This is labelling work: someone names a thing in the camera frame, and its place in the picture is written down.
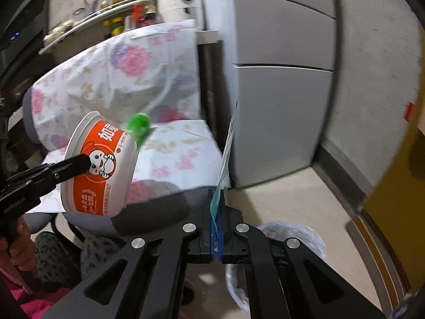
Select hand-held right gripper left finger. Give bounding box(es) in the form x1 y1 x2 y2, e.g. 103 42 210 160
41 189 216 319

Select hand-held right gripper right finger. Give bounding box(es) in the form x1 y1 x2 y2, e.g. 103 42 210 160
217 204 387 319

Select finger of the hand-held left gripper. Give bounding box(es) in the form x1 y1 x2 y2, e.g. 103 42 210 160
5 154 92 194

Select orange instant noodle bowl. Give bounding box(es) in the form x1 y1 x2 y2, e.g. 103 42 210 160
60 111 139 219

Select black bin with plastic liner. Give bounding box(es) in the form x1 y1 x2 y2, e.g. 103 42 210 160
225 221 328 310

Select clear plastic wrapper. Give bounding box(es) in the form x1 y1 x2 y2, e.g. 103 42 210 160
212 100 240 237

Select person's left hand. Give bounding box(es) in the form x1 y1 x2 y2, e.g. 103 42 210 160
0 217 36 275

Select grey office chair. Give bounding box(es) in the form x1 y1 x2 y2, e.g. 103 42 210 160
22 40 230 256

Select dark slipper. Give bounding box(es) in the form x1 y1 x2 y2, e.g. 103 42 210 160
179 278 195 304

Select person's leopard print leg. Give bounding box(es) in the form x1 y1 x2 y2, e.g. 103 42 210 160
35 231 134 293

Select green plastic bottle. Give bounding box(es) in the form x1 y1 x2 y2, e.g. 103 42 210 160
124 113 154 147

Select pink garment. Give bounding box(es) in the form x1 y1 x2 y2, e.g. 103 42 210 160
0 266 72 319

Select floral cloth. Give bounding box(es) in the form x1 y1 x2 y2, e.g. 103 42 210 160
31 20 224 214

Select white refrigerator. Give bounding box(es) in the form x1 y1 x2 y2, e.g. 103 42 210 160
197 0 338 188

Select glass corner shelf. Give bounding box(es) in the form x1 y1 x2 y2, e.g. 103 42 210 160
38 0 157 56

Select black range hood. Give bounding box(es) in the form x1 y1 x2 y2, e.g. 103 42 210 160
0 0 51 51

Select soy sauce bottle red label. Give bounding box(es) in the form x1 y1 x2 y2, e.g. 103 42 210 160
132 2 156 27

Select yellow door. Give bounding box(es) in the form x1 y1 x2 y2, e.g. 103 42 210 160
345 120 425 301

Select white air fryer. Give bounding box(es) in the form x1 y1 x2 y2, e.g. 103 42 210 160
157 0 202 24

